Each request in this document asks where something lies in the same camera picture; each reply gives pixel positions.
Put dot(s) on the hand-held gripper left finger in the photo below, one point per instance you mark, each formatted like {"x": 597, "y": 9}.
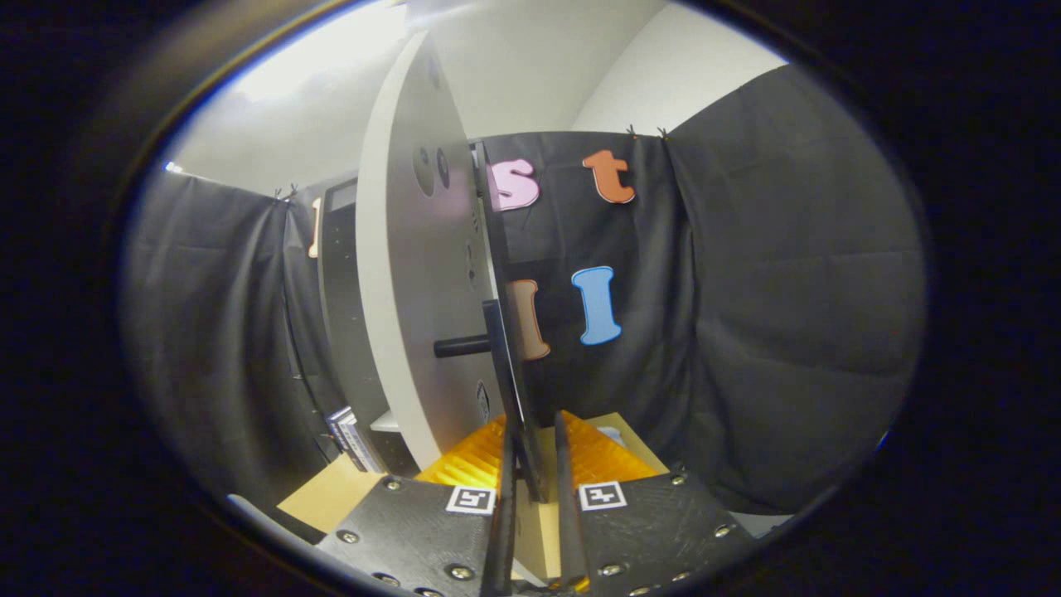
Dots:
{"x": 414, "y": 531}

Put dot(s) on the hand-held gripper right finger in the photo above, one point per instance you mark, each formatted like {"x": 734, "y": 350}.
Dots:
{"x": 646, "y": 531}

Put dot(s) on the black backdrop cloth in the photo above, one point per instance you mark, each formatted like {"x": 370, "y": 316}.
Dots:
{"x": 771, "y": 315}

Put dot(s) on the white cabinet with dark frame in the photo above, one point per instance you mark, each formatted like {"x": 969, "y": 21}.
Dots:
{"x": 340, "y": 274}

